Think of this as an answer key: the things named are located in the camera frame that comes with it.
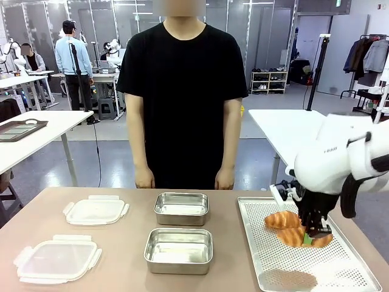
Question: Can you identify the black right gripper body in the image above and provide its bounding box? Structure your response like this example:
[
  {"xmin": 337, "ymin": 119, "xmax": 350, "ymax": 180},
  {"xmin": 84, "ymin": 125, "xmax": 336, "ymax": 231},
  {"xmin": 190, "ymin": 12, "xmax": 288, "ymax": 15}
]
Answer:
[{"xmin": 296, "ymin": 187, "xmax": 340, "ymax": 228}]

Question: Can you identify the pinkish orange croissant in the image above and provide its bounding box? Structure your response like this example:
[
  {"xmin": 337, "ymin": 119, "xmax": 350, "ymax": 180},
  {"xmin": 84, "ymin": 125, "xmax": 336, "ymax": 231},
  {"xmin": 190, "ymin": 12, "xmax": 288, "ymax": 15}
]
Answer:
[{"xmin": 275, "ymin": 226, "xmax": 334, "ymax": 249}]

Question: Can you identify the golden brown croissant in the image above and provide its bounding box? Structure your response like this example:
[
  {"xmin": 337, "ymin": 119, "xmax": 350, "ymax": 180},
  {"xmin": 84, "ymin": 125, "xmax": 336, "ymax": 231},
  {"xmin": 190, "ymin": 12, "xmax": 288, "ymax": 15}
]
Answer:
[{"xmin": 264, "ymin": 210, "xmax": 302, "ymax": 230}]

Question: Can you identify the clear white-rimmed container lid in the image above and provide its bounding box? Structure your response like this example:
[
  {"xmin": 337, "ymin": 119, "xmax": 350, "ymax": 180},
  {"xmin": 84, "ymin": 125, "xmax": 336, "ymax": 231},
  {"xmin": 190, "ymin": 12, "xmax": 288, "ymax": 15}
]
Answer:
[
  {"xmin": 62, "ymin": 195, "xmax": 131, "ymax": 226},
  {"xmin": 13, "ymin": 234, "xmax": 103, "ymax": 285}
]

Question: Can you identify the person's left forearm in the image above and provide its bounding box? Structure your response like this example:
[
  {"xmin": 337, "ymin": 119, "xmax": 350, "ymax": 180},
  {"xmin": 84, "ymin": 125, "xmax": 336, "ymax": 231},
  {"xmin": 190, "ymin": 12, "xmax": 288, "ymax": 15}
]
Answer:
[{"xmin": 217, "ymin": 97, "xmax": 243, "ymax": 173}]

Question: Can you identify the person's right forearm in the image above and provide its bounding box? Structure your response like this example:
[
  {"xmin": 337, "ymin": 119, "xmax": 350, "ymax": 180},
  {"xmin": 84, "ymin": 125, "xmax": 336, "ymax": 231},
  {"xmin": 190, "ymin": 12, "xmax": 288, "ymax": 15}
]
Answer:
[{"xmin": 125, "ymin": 92, "xmax": 154, "ymax": 173}]

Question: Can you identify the rectangular stainless steel container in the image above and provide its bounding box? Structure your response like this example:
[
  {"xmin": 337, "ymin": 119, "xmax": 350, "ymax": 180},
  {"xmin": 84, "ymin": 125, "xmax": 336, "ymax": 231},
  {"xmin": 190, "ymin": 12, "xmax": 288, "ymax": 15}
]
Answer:
[
  {"xmin": 143, "ymin": 228, "xmax": 214, "ymax": 276},
  {"xmin": 153, "ymin": 192, "xmax": 210, "ymax": 227}
]

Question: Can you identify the person's left hand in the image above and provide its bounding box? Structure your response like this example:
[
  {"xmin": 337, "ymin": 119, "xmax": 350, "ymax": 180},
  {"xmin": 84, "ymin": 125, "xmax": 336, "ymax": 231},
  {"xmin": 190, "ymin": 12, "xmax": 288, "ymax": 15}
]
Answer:
[{"xmin": 214, "ymin": 168, "xmax": 236, "ymax": 191}]

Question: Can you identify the person's right hand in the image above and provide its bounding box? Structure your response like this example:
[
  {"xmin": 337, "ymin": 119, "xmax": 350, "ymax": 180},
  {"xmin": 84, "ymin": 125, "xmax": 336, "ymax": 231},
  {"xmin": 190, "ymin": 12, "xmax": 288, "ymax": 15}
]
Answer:
[{"xmin": 134, "ymin": 168, "xmax": 156, "ymax": 189}]

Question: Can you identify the perforated metal baking tray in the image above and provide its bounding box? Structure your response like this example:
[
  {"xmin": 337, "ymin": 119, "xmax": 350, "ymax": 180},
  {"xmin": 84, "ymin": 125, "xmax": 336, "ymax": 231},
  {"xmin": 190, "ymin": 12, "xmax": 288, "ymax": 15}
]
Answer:
[{"xmin": 237, "ymin": 196, "xmax": 383, "ymax": 292}]

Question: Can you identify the empty white table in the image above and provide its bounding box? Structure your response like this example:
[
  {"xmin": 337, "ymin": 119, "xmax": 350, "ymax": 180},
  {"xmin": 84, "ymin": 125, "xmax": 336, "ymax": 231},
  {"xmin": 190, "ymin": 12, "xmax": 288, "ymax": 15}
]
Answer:
[{"xmin": 247, "ymin": 108, "xmax": 335, "ymax": 186}]

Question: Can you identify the black rolling cart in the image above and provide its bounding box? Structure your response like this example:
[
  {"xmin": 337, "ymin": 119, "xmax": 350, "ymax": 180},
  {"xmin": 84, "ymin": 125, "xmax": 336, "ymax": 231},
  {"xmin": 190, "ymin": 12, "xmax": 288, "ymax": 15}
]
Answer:
[{"xmin": 352, "ymin": 88, "xmax": 387, "ymax": 118}]

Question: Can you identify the black pole with white top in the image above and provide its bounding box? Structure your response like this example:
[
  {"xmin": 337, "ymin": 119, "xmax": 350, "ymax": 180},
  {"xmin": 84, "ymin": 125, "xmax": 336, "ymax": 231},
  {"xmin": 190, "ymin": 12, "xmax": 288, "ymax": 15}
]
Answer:
[{"xmin": 306, "ymin": 33, "xmax": 331, "ymax": 111}]

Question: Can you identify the white shoe rack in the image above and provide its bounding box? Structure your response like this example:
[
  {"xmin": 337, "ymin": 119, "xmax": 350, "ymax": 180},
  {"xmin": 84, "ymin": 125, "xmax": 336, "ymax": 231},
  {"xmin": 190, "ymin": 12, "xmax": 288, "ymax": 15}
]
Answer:
[{"xmin": 250, "ymin": 67, "xmax": 289, "ymax": 95}]

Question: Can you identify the clothes rack with jackets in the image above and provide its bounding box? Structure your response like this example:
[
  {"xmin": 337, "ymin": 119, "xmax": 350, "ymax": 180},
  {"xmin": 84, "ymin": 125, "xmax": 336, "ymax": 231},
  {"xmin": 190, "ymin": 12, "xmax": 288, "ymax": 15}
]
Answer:
[{"xmin": 340, "ymin": 34, "xmax": 389, "ymax": 100}]

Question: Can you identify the person in black t-shirt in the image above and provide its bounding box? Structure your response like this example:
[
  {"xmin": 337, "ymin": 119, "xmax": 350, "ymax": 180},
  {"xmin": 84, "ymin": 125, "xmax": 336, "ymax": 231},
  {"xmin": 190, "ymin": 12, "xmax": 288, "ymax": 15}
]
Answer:
[{"xmin": 115, "ymin": 20, "xmax": 249, "ymax": 190}]

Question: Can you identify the grey plastic stool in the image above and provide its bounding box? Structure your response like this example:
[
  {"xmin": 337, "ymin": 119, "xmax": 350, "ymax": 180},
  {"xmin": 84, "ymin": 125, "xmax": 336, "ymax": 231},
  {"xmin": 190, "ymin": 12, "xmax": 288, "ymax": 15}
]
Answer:
[{"xmin": 97, "ymin": 97, "xmax": 118, "ymax": 121}]

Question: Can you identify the black tripod pole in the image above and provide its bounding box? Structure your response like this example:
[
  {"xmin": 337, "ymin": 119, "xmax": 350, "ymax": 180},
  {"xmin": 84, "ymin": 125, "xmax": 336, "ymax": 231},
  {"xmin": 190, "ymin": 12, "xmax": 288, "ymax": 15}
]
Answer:
[{"xmin": 68, "ymin": 42, "xmax": 101, "ymax": 125}]

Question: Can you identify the man in light blue shirt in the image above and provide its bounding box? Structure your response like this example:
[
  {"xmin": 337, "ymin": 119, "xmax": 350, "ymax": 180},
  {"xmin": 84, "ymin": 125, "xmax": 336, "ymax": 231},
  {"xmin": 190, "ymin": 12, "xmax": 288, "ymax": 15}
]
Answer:
[{"xmin": 55, "ymin": 19, "xmax": 95, "ymax": 112}]

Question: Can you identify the white table with brown tray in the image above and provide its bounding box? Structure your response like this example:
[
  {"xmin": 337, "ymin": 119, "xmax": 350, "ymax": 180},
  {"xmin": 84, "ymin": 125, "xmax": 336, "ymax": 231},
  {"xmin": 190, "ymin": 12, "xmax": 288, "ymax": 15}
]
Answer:
[{"xmin": 0, "ymin": 109, "xmax": 95, "ymax": 188}]

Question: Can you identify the dark wooden stool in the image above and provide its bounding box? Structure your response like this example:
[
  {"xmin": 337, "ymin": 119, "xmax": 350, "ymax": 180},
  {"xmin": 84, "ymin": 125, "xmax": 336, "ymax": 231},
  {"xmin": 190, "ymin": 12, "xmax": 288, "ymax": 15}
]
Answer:
[{"xmin": 0, "ymin": 170, "xmax": 24, "ymax": 229}]

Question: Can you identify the brown serving tray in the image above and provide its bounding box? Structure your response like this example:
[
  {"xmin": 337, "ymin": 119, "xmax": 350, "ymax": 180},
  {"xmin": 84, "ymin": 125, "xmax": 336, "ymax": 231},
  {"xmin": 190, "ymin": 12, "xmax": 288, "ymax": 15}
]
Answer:
[{"xmin": 0, "ymin": 119, "xmax": 49, "ymax": 143}]

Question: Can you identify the seated person in grey jacket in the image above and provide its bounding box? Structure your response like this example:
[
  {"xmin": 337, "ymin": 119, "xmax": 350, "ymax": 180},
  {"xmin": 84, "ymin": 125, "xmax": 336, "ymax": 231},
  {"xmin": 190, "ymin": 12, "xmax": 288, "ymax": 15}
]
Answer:
[{"xmin": 20, "ymin": 43, "xmax": 51, "ymax": 104}]

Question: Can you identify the white background workbench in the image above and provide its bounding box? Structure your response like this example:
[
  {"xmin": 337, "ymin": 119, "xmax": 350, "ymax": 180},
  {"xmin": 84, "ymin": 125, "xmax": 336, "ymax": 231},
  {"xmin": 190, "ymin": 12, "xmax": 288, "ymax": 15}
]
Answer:
[{"xmin": 0, "ymin": 70, "xmax": 60, "ymax": 112}]

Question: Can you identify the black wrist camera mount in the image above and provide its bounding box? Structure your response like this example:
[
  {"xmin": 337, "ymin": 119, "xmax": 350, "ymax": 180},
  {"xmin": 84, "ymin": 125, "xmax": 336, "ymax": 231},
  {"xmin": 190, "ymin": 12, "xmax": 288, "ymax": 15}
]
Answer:
[{"xmin": 269, "ymin": 178, "xmax": 306, "ymax": 211}]

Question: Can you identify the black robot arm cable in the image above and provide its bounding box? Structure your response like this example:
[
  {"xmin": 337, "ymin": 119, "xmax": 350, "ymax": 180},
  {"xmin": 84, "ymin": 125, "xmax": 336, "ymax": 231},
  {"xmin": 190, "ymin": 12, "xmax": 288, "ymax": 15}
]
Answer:
[{"xmin": 340, "ymin": 131, "xmax": 389, "ymax": 219}]

